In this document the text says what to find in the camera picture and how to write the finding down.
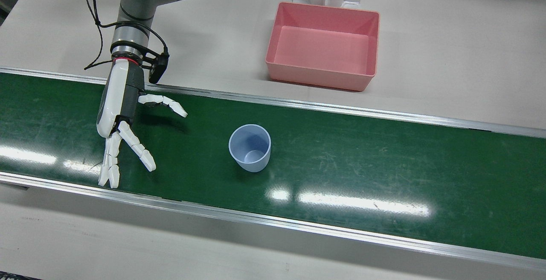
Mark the green conveyor belt aluminium rails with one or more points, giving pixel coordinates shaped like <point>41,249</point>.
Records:
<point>384,164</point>

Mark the right robot hand white grey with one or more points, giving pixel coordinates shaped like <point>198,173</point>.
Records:
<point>113,96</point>

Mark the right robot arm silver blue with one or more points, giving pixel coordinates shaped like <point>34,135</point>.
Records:
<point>140,11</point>

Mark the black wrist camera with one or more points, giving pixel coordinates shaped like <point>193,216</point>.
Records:
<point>158,68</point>

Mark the light blue plastic cup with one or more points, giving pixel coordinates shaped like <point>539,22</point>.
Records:
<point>251,160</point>

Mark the pink plastic box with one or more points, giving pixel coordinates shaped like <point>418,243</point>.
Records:
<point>324,49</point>

